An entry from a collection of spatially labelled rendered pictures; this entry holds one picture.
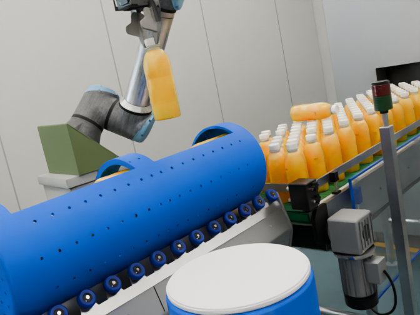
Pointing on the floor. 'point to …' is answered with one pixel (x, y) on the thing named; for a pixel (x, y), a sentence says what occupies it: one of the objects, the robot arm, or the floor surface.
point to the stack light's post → (398, 219)
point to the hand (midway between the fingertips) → (152, 40)
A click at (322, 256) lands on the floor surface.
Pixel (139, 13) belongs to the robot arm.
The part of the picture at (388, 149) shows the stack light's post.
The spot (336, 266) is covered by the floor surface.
